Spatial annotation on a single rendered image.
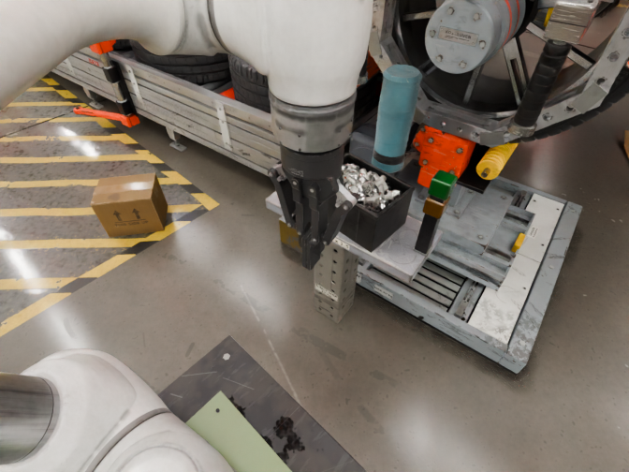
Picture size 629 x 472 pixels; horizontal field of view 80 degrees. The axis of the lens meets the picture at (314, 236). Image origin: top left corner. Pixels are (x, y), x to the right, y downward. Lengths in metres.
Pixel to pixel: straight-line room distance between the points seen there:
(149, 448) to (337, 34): 0.51
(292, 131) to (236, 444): 0.61
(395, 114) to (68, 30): 0.74
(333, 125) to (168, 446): 0.44
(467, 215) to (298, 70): 1.09
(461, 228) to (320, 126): 0.99
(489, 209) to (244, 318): 0.92
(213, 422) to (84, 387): 0.31
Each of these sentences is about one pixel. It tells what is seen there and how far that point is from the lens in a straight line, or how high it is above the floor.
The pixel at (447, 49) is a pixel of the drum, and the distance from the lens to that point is 0.84.
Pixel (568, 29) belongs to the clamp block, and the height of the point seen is 0.92.
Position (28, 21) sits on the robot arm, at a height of 1.03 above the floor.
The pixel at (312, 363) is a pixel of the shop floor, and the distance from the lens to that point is 1.21.
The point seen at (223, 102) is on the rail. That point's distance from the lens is 1.61.
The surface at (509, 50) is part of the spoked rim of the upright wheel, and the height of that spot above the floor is 0.77.
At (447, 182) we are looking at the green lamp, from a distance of 0.75.
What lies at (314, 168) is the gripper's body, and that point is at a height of 0.85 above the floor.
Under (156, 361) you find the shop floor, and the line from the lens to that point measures 1.31.
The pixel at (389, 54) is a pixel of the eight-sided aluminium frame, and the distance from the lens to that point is 1.07.
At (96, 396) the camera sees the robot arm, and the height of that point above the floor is 0.58.
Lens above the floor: 1.10
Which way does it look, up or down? 47 degrees down
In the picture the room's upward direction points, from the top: straight up
